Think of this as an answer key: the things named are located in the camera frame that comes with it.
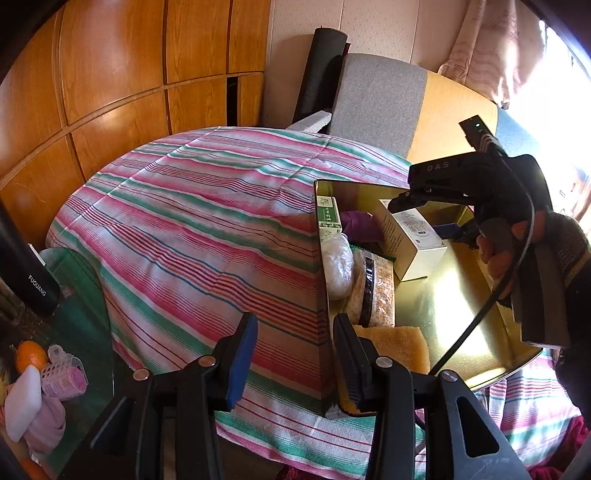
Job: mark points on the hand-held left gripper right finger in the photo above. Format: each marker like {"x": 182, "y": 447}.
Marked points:
{"x": 351, "y": 364}

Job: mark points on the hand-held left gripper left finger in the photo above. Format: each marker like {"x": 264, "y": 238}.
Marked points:
{"x": 240, "y": 364}

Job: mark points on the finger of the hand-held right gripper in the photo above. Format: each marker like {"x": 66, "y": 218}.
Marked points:
{"x": 461, "y": 232}
{"x": 429, "y": 202}

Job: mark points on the beige and white carton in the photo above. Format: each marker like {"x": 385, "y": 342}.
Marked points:
{"x": 415, "y": 249}

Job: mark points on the large yellow sponge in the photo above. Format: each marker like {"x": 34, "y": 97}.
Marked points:
{"x": 397, "y": 344}

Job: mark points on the gold metal tin box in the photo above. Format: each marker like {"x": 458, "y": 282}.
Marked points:
{"x": 452, "y": 300}

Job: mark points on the purple cloth item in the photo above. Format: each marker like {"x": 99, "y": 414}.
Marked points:
{"x": 360, "y": 226}

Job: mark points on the cracker snack packet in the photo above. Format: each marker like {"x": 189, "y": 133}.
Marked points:
{"x": 383, "y": 295}

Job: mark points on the white plastic bag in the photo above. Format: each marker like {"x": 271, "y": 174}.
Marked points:
{"x": 337, "y": 265}

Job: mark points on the small green white box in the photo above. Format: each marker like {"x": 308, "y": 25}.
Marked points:
{"x": 328, "y": 217}

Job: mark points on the person's right forearm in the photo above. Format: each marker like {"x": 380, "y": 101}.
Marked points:
{"x": 572, "y": 258}

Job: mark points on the person's right hand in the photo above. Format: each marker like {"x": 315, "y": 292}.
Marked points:
{"x": 496, "y": 258}

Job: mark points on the window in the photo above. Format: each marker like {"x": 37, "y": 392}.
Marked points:
{"x": 554, "y": 92}

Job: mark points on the grey yellow blue upholstered headboard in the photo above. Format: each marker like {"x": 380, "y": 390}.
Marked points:
{"x": 378, "y": 101}

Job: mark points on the pink patterned curtain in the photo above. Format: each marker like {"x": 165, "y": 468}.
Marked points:
{"x": 485, "y": 46}

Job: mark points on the green glass table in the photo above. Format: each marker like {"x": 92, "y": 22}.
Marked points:
{"x": 87, "y": 314}

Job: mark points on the pink green striped cloth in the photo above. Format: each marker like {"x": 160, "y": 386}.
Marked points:
{"x": 184, "y": 207}

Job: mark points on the black rolled mat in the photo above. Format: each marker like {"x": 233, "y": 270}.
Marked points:
{"x": 318, "y": 74}

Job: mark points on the pink plastic hair roller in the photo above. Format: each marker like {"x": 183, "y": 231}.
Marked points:
{"x": 64, "y": 376}

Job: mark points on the black vacuum bottle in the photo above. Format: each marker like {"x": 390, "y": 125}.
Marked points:
{"x": 32, "y": 272}

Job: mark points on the red blanket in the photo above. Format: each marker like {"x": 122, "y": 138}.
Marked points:
{"x": 568, "y": 452}

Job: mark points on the wooden wardrobe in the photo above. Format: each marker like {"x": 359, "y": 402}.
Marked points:
{"x": 115, "y": 69}

